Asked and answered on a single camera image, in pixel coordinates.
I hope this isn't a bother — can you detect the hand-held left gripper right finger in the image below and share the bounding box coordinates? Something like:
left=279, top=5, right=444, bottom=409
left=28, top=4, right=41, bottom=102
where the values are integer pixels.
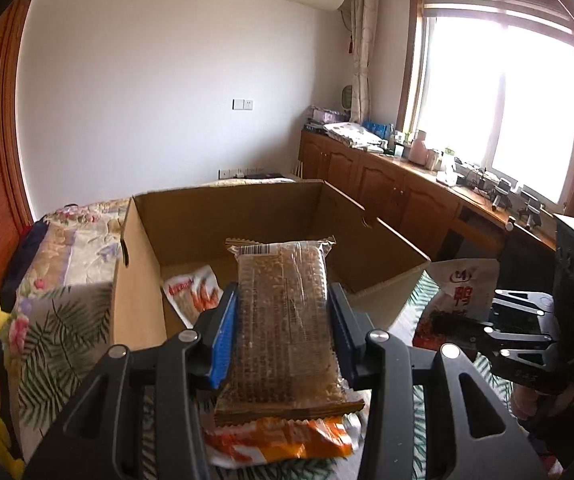
left=327, top=282, right=540, bottom=480

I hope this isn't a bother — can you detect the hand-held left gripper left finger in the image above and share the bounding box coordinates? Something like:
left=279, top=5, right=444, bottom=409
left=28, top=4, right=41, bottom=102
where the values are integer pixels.
left=24, top=282, right=240, bottom=480

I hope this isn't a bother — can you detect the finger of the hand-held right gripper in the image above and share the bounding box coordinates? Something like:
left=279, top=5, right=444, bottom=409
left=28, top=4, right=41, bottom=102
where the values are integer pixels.
left=490, top=287, right=559, bottom=318
left=460, top=320, right=563, bottom=361

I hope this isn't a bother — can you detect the white chicken foot packet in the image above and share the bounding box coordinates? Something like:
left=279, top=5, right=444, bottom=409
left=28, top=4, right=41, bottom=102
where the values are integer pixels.
left=161, top=264, right=225, bottom=328

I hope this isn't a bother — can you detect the clear brown wafer packet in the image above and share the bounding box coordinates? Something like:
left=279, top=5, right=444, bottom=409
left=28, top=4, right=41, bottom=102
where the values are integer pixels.
left=214, top=236, right=365, bottom=428

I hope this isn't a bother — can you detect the white red duck packet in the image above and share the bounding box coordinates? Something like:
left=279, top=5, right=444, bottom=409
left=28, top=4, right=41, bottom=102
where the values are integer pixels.
left=412, top=257, right=500, bottom=356

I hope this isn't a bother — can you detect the brown cardboard box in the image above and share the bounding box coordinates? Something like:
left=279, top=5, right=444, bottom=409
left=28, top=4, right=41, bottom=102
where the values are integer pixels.
left=109, top=179, right=432, bottom=361

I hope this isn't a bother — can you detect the person's right hand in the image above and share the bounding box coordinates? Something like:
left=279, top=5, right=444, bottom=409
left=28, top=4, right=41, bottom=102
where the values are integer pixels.
left=510, top=380, right=543, bottom=420

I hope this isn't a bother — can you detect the orange snack packet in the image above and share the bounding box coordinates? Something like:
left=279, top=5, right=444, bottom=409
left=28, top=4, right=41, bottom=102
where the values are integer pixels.
left=202, top=400, right=365, bottom=468

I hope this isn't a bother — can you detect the wooden cabinet counter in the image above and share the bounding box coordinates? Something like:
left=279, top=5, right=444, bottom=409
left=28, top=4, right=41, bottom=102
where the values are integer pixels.
left=299, top=127, right=558, bottom=266

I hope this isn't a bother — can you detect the leaf print bed cloth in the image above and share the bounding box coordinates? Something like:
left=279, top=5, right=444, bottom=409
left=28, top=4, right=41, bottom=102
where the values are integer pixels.
left=12, top=270, right=518, bottom=480

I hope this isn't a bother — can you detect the floral bedding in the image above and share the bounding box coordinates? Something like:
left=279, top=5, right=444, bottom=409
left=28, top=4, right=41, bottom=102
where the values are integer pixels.
left=2, top=197, right=132, bottom=311

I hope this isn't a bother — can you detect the pink bottle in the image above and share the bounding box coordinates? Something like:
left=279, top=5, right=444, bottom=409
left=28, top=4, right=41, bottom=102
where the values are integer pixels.
left=409, top=130, right=430, bottom=166

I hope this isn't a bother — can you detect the wooden framed window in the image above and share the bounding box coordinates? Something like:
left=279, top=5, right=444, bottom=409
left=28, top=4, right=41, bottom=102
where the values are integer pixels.
left=402, top=0, right=574, bottom=221

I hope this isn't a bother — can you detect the folded patterned cloth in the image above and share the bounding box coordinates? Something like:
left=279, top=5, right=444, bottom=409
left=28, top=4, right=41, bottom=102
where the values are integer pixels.
left=327, top=122, right=383, bottom=151

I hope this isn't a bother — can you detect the dark folded clothing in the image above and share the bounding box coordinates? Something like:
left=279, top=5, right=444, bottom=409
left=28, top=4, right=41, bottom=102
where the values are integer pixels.
left=2, top=220, right=48, bottom=286

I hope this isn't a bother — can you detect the blue box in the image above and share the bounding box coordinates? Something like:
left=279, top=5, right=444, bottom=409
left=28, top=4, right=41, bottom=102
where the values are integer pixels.
left=362, top=120, right=393, bottom=138

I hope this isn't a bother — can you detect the pink box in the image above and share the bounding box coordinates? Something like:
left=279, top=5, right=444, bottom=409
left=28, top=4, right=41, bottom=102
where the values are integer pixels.
left=307, top=106, right=340, bottom=126

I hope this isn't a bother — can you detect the small white fan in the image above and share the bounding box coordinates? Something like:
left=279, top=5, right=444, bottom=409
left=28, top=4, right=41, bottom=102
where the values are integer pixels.
left=339, top=85, right=357, bottom=123

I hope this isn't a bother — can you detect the patterned beige curtain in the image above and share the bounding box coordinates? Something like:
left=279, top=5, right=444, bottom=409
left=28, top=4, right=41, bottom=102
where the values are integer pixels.
left=349, top=0, right=380, bottom=123

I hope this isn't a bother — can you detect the white wall power outlet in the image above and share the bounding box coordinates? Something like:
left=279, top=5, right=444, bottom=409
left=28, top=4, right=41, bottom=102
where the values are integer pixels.
left=218, top=167, right=265, bottom=179

